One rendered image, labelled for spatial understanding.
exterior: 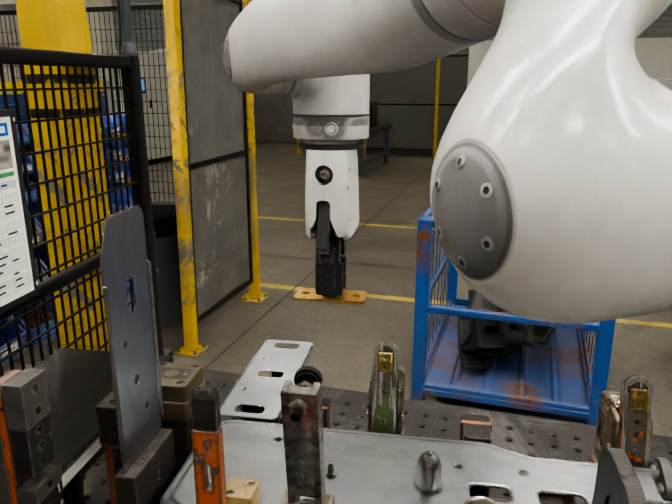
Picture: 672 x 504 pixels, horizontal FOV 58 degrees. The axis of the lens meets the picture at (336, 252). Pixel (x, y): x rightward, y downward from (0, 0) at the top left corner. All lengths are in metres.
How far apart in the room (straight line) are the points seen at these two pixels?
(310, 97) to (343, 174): 0.09
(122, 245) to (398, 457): 0.46
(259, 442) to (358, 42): 0.59
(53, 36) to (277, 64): 0.81
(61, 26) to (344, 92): 0.77
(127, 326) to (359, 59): 0.48
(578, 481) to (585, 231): 0.69
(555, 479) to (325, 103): 0.56
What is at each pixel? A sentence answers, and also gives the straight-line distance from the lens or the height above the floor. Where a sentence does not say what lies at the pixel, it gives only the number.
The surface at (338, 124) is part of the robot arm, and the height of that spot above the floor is 1.45.
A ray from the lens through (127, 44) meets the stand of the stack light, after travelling 1.46.
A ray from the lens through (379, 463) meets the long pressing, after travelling 0.87.
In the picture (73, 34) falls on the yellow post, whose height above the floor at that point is 1.58.
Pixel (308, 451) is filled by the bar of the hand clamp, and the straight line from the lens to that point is 0.63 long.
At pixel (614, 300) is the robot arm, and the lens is 0.24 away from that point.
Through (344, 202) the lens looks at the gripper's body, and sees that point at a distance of 0.65.
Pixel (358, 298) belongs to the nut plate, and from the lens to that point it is 0.71.
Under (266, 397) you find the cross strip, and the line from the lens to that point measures 1.02.
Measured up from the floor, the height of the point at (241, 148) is 1.08.
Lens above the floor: 1.50
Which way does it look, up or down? 16 degrees down
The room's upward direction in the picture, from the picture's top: straight up
